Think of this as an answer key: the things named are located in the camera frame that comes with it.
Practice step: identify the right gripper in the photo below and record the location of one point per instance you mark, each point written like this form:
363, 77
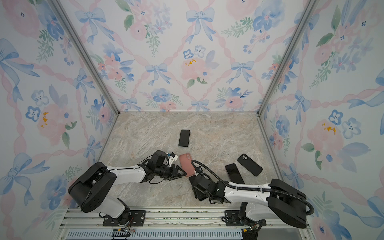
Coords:
209, 181

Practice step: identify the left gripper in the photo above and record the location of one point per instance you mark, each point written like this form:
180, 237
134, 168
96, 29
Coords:
176, 174

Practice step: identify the pink phone case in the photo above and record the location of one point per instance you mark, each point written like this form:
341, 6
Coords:
186, 165

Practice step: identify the black phone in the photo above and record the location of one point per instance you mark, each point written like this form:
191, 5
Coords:
184, 138
234, 174
197, 193

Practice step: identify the light blue phone case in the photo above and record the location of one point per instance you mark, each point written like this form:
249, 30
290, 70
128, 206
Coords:
184, 138

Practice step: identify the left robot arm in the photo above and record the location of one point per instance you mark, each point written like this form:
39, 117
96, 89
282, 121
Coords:
91, 190

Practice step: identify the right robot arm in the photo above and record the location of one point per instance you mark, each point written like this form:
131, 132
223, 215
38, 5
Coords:
276, 200

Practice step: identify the black phone case right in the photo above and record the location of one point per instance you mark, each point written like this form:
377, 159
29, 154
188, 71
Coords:
250, 165

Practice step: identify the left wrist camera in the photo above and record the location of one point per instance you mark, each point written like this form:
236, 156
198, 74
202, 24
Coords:
172, 157

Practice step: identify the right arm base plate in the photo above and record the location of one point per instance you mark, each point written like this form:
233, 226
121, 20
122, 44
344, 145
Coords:
235, 219

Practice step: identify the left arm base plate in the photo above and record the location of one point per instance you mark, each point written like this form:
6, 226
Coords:
130, 218

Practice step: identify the left corner aluminium post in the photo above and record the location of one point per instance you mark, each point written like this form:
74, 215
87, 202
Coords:
58, 9

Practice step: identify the corner aluminium post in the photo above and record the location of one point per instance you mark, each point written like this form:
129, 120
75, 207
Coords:
291, 47
58, 9

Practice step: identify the right corner aluminium post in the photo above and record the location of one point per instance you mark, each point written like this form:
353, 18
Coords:
291, 47

